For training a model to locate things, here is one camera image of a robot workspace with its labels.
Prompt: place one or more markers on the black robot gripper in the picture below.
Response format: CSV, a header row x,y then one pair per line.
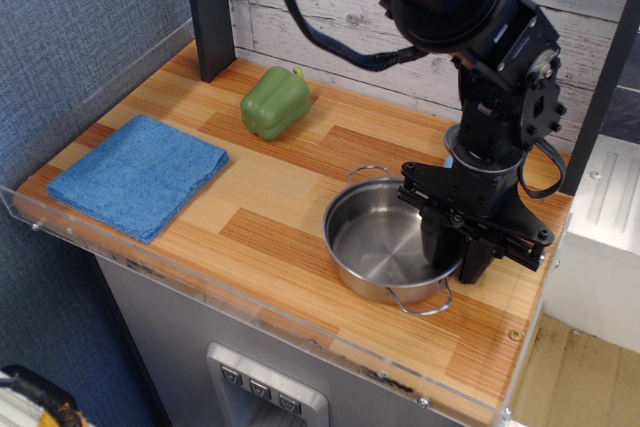
x,y
474,214

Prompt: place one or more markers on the stainless steel pot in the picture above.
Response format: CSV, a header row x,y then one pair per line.
x,y
376,241

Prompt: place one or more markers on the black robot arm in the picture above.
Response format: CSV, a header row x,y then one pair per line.
x,y
506,54

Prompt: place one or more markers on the blue grey toy scoop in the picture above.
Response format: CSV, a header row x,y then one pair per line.
x,y
451,142

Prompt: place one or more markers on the white side cabinet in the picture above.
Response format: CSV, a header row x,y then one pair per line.
x,y
594,285

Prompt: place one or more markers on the green toy bell pepper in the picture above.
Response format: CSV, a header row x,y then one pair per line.
x,y
279,99

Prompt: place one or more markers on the silver dispenser button panel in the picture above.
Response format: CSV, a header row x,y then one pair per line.
x,y
252,394

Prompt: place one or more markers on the silver toy fridge cabinet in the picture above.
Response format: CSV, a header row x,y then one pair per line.
x,y
172,332

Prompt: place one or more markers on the folded blue cloth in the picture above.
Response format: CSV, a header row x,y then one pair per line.
x,y
140,177

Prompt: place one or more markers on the clear acrylic table guard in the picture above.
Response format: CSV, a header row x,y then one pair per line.
x,y
56,79

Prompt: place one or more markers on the black yellow bag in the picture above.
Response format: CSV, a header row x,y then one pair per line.
x,y
59,407

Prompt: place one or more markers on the dark right shelf post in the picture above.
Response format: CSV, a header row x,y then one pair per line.
x,y
605,87

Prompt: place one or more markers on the dark shelf post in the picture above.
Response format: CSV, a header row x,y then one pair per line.
x,y
605,87
213,35

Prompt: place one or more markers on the dark left shelf post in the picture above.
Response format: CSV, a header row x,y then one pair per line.
x,y
213,35

